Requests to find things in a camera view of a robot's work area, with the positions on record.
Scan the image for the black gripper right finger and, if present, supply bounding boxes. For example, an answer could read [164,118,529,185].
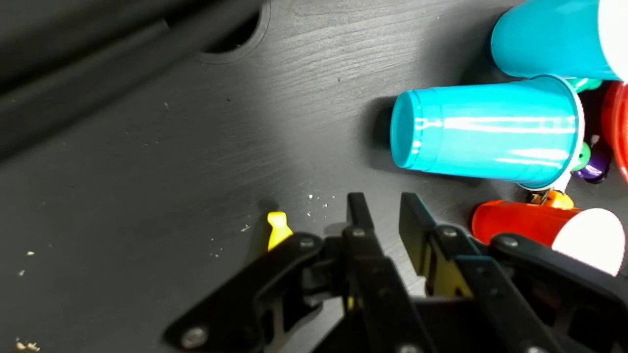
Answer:
[398,191,628,353]

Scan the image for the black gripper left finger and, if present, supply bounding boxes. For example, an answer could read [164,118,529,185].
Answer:
[162,191,437,353]

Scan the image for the blue cup with toys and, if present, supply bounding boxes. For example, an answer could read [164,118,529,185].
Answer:
[388,73,586,193]

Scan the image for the purple toy piece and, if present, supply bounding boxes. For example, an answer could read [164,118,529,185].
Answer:
[576,154,614,185]

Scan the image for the red plastic cup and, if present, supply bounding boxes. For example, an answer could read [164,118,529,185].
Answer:
[469,199,628,279]

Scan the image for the red plastic bowl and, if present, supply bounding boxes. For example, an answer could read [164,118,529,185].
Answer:
[598,81,628,185]

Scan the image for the empty blue plastic cup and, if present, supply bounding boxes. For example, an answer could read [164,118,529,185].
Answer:
[488,0,628,85]

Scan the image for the yellow toy banana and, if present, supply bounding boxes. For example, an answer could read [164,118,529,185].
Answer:
[262,210,294,254]

